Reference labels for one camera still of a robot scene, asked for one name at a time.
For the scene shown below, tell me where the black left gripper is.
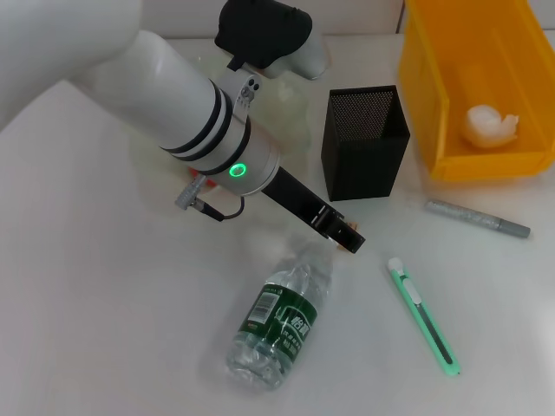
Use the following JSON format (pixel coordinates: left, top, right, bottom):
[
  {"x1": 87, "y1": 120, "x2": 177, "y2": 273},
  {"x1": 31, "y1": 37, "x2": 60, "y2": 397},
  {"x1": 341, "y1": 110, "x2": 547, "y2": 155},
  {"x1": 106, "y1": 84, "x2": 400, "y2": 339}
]
[{"x1": 264, "y1": 166, "x2": 368, "y2": 255}]

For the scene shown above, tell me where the clear green-label water bottle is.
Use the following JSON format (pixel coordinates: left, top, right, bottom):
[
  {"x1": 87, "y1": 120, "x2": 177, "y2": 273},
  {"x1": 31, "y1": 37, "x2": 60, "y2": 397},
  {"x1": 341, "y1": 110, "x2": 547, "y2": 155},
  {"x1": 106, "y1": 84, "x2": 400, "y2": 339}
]
[{"x1": 225, "y1": 236, "x2": 335, "y2": 389}]

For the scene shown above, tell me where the green utility knife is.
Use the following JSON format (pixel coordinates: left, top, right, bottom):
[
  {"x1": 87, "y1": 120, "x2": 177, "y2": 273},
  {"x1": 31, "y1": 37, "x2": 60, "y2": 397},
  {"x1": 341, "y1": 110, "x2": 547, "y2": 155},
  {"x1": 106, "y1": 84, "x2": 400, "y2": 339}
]
[{"x1": 388, "y1": 257, "x2": 461, "y2": 377}]

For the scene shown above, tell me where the red-orange toy orange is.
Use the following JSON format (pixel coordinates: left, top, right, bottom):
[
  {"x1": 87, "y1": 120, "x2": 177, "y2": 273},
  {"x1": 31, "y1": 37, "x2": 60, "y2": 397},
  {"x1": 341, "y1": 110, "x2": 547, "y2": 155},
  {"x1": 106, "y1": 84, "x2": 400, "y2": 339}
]
[{"x1": 188, "y1": 168, "x2": 218, "y2": 192}]

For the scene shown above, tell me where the white paper ball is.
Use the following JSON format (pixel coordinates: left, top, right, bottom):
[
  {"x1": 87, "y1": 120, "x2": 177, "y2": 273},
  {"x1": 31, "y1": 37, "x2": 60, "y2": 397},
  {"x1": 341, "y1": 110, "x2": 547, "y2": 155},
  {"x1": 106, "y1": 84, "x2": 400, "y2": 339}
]
[{"x1": 459, "y1": 103, "x2": 520, "y2": 147}]

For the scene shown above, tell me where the black mesh pen holder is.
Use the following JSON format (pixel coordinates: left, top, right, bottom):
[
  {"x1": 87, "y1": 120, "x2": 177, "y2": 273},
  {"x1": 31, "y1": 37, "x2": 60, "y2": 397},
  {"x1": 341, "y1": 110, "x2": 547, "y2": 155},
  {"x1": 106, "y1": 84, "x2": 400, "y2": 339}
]
[{"x1": 321, "y1": 85, "x2": 411, "y2": 203}]

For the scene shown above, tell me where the silver glitter pen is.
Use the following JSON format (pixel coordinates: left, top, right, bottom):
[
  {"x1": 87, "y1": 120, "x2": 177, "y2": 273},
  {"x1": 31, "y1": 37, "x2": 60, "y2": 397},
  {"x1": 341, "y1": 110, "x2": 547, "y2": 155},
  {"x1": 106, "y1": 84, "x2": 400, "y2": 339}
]
[{"x1": 424, "y1": 198, "x2": 532, "y2": 238}]

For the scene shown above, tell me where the green glass fruit plate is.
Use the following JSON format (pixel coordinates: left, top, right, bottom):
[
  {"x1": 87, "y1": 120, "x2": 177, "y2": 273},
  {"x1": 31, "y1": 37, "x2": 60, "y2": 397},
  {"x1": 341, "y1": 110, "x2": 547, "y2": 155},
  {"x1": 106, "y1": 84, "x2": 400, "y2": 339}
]
[{"x1": 190, "y1": 42, "x2": 314, "y2": 151}]

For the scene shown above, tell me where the yellow plastic bin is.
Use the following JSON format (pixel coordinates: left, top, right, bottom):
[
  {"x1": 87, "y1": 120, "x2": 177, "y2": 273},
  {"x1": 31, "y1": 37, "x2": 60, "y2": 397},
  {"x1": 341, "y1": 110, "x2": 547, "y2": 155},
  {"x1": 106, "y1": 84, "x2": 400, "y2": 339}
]
[{"x1": 397, "y1": 0, "x2": 555, "y2": 182}]

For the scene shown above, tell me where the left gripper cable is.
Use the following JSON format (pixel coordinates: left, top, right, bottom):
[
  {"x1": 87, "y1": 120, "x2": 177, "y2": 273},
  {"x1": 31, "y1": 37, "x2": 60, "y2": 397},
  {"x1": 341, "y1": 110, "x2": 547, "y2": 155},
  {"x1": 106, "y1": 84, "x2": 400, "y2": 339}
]
[{"x1": 174, "y1": 175, "x2": 246, "y2": 223}]

